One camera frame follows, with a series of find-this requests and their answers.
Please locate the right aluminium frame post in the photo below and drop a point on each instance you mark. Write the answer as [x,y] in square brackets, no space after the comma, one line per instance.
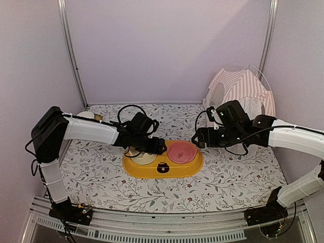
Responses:
[268,34]

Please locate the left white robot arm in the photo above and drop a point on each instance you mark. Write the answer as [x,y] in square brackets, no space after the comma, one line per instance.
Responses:
[56,128]

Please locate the left aluminium frame post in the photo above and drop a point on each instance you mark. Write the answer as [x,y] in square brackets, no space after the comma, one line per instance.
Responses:
[70,51]

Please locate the aluminium frame post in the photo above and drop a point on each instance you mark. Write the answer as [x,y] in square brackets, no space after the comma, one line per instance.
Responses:
[70,51]
[268,34]

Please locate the pink pet bowl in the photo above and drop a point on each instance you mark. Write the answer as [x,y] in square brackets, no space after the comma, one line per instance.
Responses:
[181,152]

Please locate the white ceramic bowl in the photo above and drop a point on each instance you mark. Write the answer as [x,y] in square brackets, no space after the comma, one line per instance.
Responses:
[86,114]

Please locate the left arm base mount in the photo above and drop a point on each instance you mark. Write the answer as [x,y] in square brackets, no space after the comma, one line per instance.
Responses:
[68,212]

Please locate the yellow double bowl holder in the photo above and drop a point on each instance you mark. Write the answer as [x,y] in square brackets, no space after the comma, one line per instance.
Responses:
[163,167]

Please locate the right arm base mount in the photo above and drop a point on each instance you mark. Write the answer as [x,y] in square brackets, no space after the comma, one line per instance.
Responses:
[270,212]

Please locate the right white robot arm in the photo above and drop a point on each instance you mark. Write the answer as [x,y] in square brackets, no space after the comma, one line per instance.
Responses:
[233,126]

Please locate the cream pet bowl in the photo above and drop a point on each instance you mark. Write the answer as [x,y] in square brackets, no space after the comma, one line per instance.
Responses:
[140,158]

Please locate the white tent pole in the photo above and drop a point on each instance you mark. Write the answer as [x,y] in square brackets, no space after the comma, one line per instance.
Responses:
[260,76]

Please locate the front aluminium rail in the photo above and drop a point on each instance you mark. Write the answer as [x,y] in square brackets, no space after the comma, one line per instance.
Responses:
[115,226]

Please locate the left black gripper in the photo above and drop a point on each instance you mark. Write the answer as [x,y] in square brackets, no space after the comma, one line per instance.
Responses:
[156,148]

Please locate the pink striped pet tent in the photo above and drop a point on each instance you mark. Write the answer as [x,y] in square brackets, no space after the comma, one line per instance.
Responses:
[217,95]

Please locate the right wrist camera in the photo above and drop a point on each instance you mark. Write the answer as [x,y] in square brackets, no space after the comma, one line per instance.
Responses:
[211,116]

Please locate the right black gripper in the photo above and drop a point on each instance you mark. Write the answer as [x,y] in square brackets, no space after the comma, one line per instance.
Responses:
[201,132]

